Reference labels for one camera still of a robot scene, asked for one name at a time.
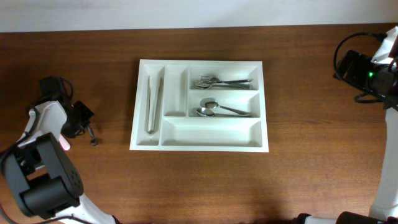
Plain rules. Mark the long metal tongs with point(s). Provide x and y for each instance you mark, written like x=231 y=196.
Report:
x=154 y=85

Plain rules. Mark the large steel spoon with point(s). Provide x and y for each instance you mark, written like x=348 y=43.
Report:
x=211 y=103
x=205 y=112

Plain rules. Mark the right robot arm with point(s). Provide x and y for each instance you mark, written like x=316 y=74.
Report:
x=376 y=78

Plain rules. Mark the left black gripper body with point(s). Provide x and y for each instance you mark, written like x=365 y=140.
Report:
x=80 y=121

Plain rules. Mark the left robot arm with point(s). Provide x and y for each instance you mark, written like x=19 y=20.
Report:
x=42 y=179

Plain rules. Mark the small steel teaspoon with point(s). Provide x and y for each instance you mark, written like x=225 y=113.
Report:
x=94 y=140

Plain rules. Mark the steel fork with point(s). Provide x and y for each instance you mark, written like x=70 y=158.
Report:
x=211 y=78
x=201 y=85

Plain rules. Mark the white cutlery tray organizer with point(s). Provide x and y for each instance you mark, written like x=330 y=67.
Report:
x=179 y=128

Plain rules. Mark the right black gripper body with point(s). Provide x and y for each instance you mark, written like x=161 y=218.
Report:
x=362 y=73

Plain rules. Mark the steel fork crosswise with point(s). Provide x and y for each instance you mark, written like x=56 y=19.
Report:
x=242 y=86

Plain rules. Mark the white plastic knife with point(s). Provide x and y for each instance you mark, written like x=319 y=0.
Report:
x=64 y=143

